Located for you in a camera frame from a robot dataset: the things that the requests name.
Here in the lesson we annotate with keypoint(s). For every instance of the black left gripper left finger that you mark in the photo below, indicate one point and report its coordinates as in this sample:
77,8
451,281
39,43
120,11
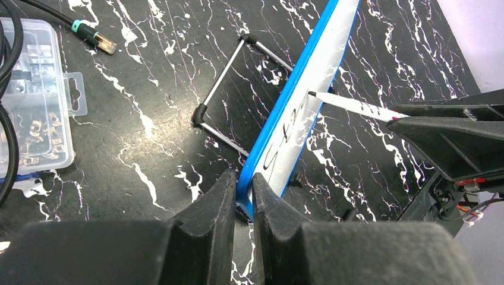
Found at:
193,247

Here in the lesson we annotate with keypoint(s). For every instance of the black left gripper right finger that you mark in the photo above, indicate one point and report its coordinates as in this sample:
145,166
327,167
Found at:
291,249

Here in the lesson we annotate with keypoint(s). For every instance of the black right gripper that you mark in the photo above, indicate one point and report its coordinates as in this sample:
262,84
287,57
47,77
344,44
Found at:
460,149

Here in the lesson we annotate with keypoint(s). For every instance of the white marker pen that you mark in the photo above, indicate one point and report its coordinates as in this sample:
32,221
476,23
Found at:
358,107

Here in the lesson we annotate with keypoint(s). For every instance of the blue framed whiteboard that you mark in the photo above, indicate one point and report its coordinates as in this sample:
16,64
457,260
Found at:
281,141

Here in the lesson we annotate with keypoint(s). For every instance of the clear plastic parts box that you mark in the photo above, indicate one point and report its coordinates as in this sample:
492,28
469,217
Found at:
41,99

